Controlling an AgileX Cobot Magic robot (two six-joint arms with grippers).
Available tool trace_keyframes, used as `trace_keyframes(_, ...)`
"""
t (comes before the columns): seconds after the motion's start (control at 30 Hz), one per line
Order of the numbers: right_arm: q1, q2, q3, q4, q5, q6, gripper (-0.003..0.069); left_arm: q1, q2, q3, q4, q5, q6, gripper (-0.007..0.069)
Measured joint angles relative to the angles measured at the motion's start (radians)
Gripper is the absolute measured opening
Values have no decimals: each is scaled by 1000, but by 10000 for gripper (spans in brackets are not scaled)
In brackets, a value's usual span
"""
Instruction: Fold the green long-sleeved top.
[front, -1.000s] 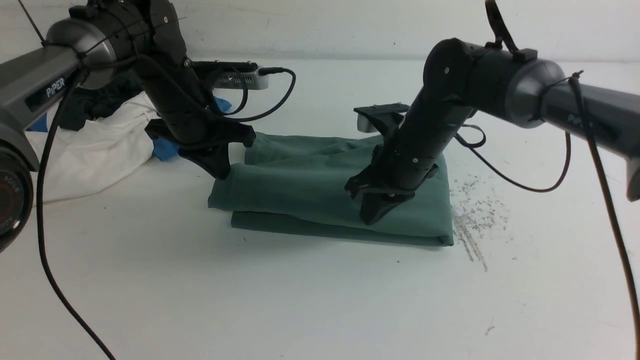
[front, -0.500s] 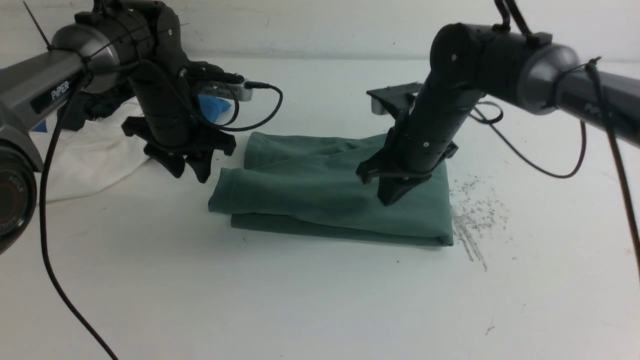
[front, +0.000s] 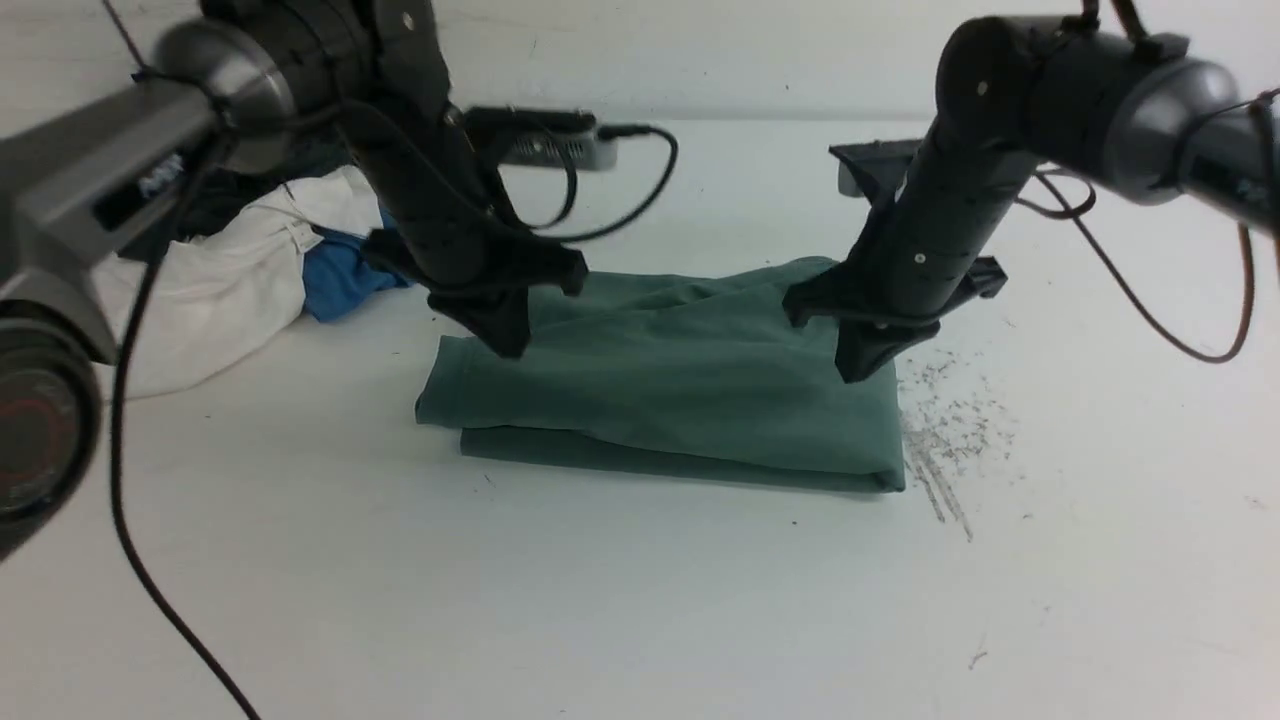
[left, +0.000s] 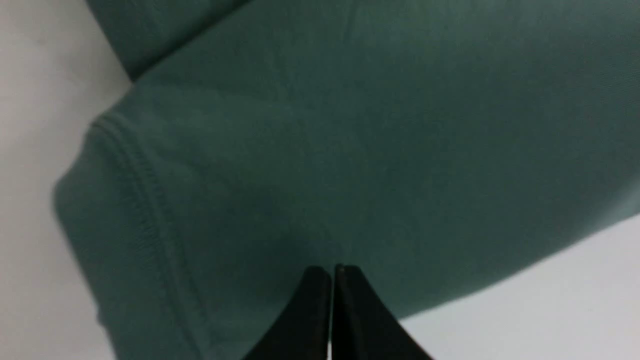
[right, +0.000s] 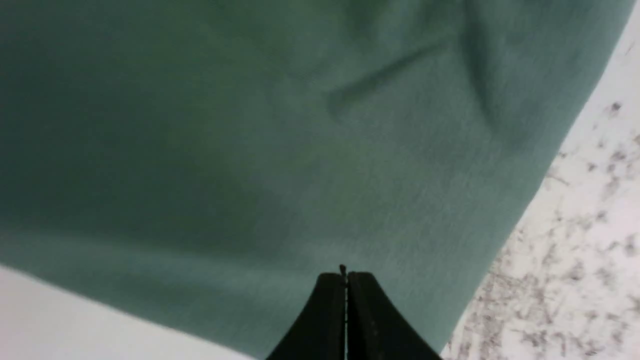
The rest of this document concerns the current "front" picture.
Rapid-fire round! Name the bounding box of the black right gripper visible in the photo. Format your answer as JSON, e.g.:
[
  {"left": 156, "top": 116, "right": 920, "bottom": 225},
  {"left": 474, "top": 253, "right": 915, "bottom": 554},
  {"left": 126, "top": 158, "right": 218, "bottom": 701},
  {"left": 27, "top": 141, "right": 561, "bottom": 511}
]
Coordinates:
[{"left": 783, "top": 129, "right": 1009, "bottom": 384}]

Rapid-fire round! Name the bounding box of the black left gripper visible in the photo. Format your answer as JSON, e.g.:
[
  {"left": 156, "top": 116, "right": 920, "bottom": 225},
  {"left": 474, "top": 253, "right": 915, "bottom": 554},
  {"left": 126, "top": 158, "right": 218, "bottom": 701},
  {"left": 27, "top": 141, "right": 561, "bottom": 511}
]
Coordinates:
[{"left": 335, "top": 100, "right": 589, "bottom": 359}]

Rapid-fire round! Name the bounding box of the green long sleeve shirt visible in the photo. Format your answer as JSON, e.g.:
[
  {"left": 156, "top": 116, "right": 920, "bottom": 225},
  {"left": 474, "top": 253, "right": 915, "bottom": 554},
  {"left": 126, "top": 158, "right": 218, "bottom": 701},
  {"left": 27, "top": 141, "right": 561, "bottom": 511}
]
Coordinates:
[{"left": 415, "top": 258, "right": 908, "bottom": 493}]

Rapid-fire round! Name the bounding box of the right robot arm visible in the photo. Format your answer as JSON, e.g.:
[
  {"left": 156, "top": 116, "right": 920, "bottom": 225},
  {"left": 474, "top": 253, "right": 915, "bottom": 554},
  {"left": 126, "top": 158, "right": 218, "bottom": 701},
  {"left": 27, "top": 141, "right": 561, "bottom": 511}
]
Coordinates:
[{"left": 782, "top": 1, "right": 1277, "bottom": 383}]

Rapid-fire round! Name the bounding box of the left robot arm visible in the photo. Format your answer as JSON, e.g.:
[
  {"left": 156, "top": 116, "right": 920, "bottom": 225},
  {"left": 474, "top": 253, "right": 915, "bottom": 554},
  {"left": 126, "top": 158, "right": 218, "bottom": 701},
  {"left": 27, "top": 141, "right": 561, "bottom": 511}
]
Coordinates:
[{"left": 3, "top": 1, "right": 588, "bottom": 555}]

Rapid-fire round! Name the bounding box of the blue shirt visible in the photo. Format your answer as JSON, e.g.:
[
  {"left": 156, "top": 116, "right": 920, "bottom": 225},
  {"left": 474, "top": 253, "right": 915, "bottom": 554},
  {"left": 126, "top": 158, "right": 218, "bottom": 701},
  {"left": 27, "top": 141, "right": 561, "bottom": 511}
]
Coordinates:
[{"left": 301, "top": 224, "right": 411, "bottom": 324}]

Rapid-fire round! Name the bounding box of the white shirt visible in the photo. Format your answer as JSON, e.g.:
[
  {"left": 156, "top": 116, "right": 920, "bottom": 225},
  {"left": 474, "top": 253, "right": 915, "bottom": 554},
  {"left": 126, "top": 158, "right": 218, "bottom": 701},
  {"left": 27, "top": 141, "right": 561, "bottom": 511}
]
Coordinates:
[{"left": 125, "top": 165, "right": 381, "bottom": 398}]

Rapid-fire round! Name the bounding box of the dark grey shirt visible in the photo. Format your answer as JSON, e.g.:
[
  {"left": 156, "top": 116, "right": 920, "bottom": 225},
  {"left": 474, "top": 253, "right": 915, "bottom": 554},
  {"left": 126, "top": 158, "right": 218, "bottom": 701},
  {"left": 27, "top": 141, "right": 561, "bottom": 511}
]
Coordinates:
[{"left": 150, "top": 129, "right": 371, "bottom": 261}]

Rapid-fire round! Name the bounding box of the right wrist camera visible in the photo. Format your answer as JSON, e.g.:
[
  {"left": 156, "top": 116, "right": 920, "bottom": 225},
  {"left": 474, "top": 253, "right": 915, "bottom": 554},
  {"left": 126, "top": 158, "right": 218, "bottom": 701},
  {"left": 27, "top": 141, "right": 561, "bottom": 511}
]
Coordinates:
[{"left": 829, "top": 138, "right": 923, "bottom": 204}]

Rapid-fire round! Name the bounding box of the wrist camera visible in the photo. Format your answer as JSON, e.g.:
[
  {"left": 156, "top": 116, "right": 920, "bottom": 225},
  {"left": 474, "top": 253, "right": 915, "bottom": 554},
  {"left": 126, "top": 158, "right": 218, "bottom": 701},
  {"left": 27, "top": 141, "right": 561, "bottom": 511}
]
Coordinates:
[
  {"left": 463, "top": 106, "right": 618, "bottom": 172},
  {"left": 829, "top": 138, "right": 923, "bottom": 204}
]

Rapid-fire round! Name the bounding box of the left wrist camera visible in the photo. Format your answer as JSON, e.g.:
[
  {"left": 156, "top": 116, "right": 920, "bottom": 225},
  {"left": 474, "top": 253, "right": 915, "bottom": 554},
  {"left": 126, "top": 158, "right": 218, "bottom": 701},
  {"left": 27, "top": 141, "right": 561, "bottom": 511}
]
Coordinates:
[{"left": 463, "top": 106, "right": 618, "bottom": 172}]

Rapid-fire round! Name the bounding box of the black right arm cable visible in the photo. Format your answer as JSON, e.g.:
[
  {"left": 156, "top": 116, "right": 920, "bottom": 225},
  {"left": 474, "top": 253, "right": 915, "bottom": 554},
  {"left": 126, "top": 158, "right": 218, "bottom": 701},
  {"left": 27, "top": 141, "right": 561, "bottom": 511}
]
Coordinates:
[{"left": 1015, "top": 0, "right": 1280, "bottom": 364}]

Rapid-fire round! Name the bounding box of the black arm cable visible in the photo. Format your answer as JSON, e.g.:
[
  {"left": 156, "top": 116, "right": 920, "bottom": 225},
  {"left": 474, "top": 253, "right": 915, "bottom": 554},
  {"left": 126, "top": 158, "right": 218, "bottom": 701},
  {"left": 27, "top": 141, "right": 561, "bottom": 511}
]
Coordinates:
[
  {"left": 100, "top": 0, "right": 681, "bottom": 720},
  {"left": 1015, "top": 0, "right": 1280, "bottom": 364}
]

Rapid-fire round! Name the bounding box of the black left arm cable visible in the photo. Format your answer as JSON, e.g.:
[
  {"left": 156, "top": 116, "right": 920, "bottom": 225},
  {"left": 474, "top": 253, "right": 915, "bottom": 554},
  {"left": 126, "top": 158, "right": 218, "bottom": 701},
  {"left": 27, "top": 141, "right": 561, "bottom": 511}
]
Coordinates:
[{"left": 100, "top": 0, "right": 681, "bottom": 720}]

